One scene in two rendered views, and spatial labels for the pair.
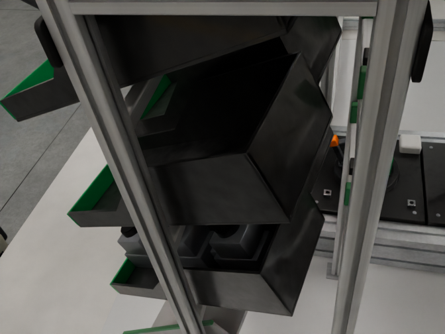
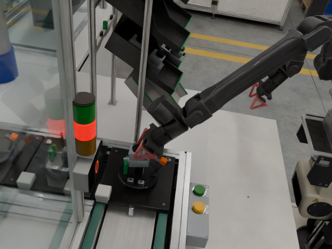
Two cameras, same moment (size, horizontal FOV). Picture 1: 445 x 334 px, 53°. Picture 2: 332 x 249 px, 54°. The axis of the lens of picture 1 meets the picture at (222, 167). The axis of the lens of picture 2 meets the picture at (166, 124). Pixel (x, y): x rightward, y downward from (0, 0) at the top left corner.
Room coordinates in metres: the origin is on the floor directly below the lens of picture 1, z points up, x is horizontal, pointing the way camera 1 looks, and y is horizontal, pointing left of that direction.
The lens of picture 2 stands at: (1.47, -0.28, 1.85)
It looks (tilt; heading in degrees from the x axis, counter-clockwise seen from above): 40 degrees down; 159
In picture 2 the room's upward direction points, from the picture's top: 9 degrees clockwise
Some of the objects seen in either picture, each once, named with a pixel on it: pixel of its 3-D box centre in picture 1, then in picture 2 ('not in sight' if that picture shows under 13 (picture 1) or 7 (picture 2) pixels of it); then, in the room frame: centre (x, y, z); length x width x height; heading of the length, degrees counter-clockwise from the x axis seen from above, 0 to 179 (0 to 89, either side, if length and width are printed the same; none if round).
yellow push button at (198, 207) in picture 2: not in sight; (198, 207); (0.90, 0.09, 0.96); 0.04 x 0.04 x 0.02
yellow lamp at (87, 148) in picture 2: not in sight; (85, 142); (0.88, -0.26, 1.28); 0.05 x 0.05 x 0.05
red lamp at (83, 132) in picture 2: not in sight; (84, 126); (0.88, -0.26, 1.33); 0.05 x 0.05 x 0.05
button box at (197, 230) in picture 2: not in sight; (196, 213); (0.90, 0.09, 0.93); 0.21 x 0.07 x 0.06; 159
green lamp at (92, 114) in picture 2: not in sight; (83, 109); (0.88, -0.26, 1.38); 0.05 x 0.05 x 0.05
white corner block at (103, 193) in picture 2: not in sight; (103, 193); (0.80, -0.21, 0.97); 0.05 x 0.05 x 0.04; 69
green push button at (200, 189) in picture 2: not in sight; (199, 190); (0.83, 0.12, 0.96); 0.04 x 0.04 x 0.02
